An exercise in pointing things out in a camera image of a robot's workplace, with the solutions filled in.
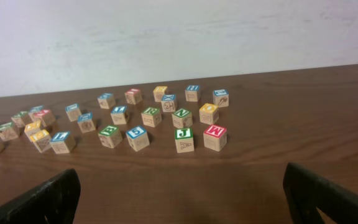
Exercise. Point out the red M block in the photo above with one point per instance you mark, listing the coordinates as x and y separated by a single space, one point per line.
215 137

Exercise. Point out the blue l block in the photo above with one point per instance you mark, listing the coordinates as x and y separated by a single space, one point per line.
62 142
120 115

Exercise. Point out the blue L block middle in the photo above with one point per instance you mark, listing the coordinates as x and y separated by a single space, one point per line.
120 115

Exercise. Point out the blue D block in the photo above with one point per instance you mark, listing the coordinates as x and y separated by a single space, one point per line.
86 123

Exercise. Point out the green R block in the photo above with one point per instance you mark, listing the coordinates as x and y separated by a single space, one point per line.
151 116

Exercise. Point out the green Z block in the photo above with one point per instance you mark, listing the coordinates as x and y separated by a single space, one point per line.
21 119

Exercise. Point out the blue E block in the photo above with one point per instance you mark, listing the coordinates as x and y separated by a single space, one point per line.
73 112

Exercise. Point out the yellow S block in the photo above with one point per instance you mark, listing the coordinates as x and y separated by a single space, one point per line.
159 92

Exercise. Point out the blue 5 block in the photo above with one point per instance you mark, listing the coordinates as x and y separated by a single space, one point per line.
138 138

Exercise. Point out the blue Q block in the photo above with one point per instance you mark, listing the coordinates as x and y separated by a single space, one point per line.
106 100

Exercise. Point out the blue two block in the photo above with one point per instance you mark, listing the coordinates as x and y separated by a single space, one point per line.
221 98

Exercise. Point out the yellow K block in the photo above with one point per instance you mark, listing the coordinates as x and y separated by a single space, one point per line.
32 128

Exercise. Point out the blue H block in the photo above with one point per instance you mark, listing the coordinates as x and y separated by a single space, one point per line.
193 93

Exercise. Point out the green J block left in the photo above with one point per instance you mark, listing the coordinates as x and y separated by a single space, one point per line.
9 131

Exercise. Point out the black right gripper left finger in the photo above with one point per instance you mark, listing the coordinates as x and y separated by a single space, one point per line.
53 201

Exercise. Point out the blue X block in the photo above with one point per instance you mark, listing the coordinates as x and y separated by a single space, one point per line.
169 103

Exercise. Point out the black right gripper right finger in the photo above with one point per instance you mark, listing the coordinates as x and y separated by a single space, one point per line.
308 193

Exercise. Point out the yellow block near L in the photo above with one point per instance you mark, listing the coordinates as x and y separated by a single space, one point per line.
41 140

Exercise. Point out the red I block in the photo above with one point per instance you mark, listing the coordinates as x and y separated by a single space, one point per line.
133 96

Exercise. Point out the green N block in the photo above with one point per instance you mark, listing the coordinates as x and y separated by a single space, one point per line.
182 118

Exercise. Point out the green B block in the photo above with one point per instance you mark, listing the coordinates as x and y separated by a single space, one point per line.
110 136

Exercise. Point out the yellow O block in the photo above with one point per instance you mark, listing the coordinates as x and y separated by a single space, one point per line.
209 113

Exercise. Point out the red Y block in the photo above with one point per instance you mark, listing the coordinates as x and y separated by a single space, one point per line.
46 116

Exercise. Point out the blue L block front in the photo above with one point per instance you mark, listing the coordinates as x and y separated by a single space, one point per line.
62 142

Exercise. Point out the blue P block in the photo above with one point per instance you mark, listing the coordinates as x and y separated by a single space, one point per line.
35 109

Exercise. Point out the green j block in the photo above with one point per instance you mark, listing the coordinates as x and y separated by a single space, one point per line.
9 131
184 140

